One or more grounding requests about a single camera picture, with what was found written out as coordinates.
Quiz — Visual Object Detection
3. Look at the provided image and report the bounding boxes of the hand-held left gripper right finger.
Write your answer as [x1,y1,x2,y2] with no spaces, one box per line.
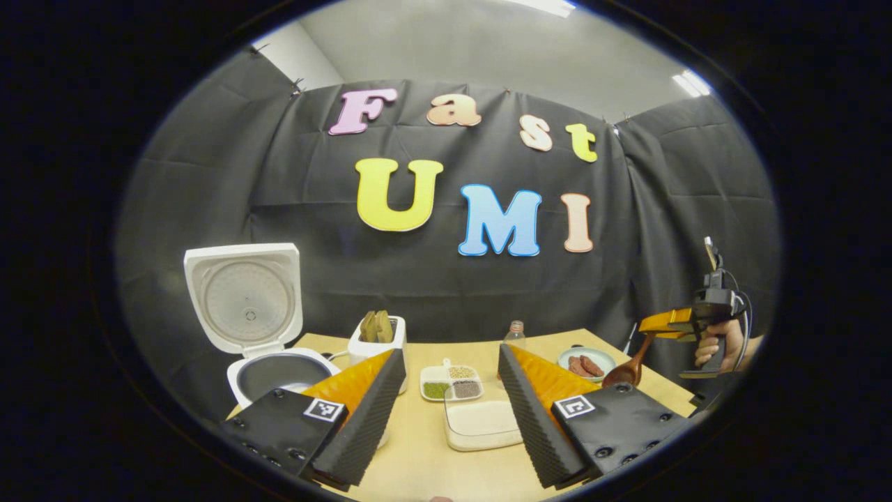
[498,343,698,489]

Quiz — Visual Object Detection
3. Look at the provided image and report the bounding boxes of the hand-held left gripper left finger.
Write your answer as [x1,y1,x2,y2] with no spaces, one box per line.
[222,349,407,487]

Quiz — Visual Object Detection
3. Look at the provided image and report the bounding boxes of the clear tray of white rice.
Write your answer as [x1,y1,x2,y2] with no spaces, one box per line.
[444,390,523,452]

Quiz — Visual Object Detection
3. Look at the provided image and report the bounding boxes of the wooden spoon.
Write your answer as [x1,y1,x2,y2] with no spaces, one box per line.
[603,333,656,388]

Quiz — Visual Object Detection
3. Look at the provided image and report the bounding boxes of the white rice cooker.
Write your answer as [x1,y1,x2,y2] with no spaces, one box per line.
[183,243,342,409]

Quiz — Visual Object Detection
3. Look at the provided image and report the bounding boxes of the white toaster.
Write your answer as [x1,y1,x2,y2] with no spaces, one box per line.
[347,315,408,395]

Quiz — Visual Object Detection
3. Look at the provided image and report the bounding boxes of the pale green plate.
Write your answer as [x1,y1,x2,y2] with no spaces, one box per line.
[557,347,617,381]

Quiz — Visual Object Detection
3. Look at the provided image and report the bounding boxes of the white divided dish of grains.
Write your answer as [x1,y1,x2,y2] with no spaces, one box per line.
[420,359,484,402]

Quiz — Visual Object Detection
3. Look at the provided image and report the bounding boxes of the black backdrop cloth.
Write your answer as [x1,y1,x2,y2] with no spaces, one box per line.
[117,49,781,419]

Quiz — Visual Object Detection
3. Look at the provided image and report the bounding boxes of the ceiling light panel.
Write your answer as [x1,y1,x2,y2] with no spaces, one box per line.
[509,0,576,17]
[672,69,712,98]

